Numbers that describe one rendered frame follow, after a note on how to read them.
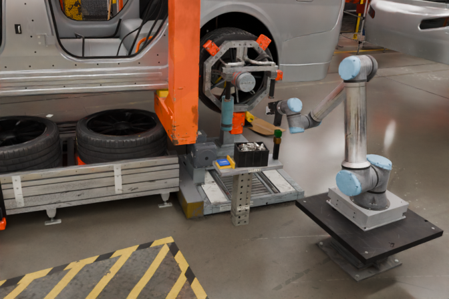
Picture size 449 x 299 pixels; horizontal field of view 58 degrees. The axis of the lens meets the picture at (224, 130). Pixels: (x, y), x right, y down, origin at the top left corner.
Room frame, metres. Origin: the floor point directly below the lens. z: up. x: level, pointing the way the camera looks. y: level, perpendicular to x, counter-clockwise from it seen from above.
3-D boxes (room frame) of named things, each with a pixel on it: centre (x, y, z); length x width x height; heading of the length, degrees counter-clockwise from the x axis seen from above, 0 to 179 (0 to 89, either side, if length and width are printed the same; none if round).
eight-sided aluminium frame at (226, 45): (2.99, -0.08, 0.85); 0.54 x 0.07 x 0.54; 111
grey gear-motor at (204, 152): (2.85, 0.19, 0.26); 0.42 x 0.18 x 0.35; 21
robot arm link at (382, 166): (2.06, -0.87, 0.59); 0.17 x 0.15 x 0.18; 126
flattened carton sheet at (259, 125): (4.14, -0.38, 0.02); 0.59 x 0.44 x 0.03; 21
